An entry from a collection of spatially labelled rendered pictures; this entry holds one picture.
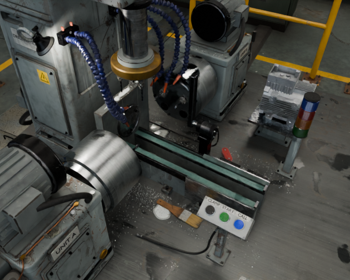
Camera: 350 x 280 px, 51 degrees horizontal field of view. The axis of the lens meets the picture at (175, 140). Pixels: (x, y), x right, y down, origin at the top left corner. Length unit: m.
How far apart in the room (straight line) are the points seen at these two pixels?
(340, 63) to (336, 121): 2.20
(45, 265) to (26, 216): 0.19
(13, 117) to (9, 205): 1.75
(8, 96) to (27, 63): 2.15
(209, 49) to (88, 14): 0.62
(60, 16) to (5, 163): 0.52
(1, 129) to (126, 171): 1.48
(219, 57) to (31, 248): 1.11
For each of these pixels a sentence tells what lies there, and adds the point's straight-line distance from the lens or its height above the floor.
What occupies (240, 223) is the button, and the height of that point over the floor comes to 1.07.
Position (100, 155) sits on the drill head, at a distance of 1.22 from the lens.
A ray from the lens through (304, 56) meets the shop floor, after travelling 4.19.
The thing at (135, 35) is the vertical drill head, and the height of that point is 1.45.
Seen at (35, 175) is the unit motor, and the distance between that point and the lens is 0.98.
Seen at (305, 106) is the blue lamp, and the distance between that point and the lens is 1.45.
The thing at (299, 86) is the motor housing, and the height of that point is 1.10.
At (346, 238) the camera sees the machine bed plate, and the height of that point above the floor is 0.80.
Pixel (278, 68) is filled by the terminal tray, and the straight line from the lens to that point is 1.74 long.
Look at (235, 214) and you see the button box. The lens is 1.17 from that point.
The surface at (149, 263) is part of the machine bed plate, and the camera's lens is 1.38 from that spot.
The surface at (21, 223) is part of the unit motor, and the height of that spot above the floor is 1.28.
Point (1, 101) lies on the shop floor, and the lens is 3.59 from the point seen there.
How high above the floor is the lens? 2.03
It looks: 44 degrees down
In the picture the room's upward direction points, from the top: 2 degrees clockwise
